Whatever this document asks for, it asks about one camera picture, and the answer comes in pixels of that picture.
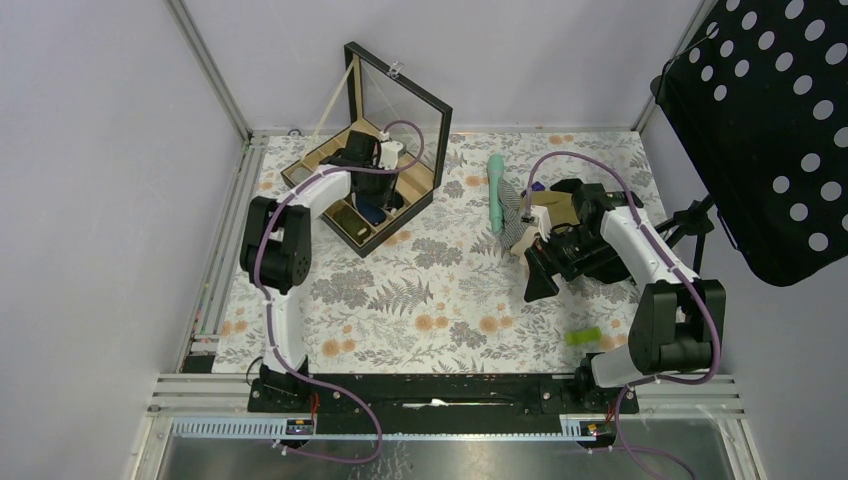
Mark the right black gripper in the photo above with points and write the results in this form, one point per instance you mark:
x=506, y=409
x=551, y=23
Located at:
x=543, y=263

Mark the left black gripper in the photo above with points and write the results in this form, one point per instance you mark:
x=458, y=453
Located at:
x=384, y=196

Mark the navy blue white-trimmed underwear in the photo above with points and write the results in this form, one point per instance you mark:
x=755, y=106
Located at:
x=372, y=214

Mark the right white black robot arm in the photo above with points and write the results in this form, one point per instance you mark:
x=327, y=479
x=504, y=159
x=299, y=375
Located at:
x=679, y=318

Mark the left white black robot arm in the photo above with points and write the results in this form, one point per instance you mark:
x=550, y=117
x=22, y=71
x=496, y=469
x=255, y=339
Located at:
x=276, y=251

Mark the black cloth pile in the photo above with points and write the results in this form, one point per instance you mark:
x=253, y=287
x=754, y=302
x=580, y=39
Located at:
x=591, y=202

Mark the tan beige cloth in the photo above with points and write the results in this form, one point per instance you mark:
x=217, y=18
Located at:
x=558, y=205

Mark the dark rolled item in box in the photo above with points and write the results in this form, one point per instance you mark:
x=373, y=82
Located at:
x=352, y=224

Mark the purple small cloth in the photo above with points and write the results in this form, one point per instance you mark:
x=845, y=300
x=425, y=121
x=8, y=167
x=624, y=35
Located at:
x=535, y=187

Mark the grey striped cloth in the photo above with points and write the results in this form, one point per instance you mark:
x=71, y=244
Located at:
x=513, y=228

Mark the black wooden compartment box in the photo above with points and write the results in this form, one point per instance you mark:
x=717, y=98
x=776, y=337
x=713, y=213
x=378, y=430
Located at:
x=397, y=133

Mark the green small block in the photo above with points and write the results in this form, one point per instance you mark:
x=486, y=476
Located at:
x=583, y=337

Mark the mint green rolled cloth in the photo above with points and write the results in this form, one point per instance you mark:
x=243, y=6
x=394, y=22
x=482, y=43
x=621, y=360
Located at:
x=495, y=171

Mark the black tripod stand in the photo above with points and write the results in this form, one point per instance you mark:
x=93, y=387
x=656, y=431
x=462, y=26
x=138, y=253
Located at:
x=691, y=222

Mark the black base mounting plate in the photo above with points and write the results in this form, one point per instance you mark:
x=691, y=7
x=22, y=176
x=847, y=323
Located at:
x=437, y=404

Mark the black perforated panel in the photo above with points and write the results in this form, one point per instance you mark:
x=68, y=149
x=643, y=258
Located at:
x=758, y=100

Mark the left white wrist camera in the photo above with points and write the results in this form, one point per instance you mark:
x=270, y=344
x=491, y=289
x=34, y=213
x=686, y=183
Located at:
x=390, y=153

